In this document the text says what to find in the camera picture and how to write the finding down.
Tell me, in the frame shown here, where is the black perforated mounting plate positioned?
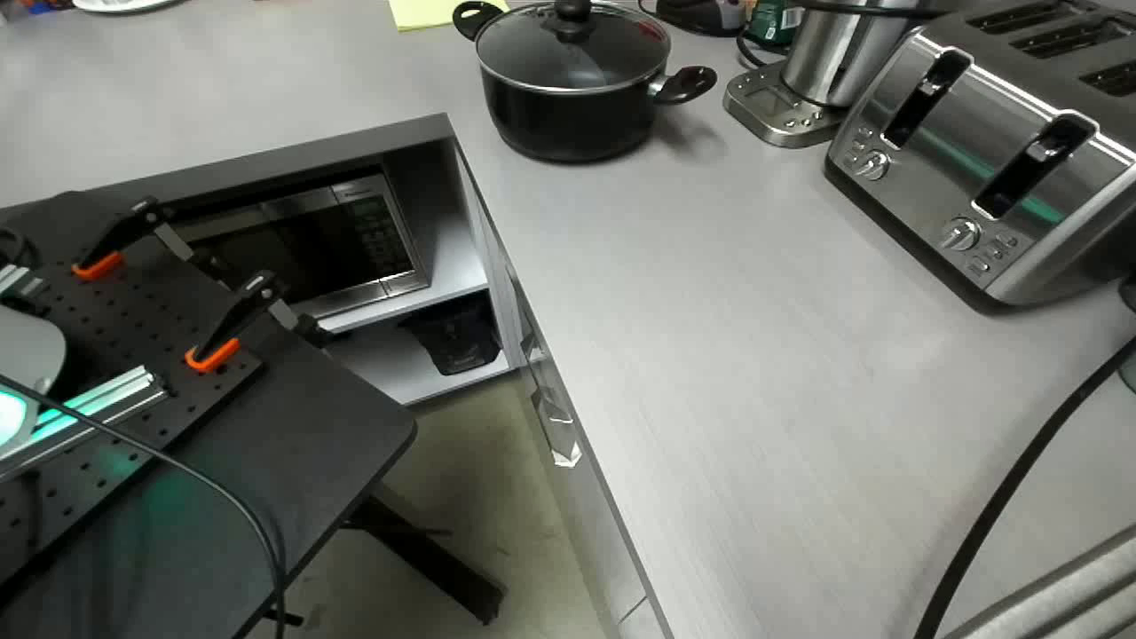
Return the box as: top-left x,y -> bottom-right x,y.
0,188 -> 271,583

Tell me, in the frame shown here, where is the thick black cable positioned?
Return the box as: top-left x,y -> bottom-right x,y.
913,334 -> 1136,639

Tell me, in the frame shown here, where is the chrome drawer handle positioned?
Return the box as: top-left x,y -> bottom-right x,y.
519,329 -> 553,374
538,386 -> 587,471

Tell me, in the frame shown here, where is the black robot table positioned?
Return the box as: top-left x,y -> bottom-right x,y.
0,188 -> 508,639

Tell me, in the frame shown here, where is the black cooking pot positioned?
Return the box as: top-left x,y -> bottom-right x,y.
452,0 -> 722,167

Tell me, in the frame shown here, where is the steel kettle base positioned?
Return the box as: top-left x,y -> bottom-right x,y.
722,64 -> 849,151

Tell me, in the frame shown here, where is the thin black cable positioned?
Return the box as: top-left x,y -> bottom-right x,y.
0,374 -> 296,639

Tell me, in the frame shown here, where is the grey base cabinet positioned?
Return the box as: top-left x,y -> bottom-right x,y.
456,140 -> 671,639

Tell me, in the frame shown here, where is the dark green object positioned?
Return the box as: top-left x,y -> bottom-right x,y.
745,0 -> 811,51

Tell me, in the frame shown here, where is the black clamp orange handle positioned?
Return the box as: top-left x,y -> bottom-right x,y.
180,270 -> 330,375
69,194 -> 198,283

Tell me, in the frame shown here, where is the stainless steel electric kettle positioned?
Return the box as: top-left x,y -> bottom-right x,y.
778,0 -> 951,114

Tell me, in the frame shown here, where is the black bag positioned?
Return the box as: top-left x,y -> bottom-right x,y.
406,299 -> 508,379

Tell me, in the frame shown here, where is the aluminium profile rail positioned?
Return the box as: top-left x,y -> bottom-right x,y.
0,361 -> 170,476

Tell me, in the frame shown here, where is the stainless steel four-slot toaster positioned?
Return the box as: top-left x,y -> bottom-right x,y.
823,0 -> 1136,311

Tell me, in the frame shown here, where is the robot base with light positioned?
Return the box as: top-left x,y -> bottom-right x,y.
0,301 -> 70,458

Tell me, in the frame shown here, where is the yellow cloth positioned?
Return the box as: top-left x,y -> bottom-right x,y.
386,0 -> 476,33

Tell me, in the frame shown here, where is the glass pot lid black knob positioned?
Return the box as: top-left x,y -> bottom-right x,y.
472,0 -> 676,101

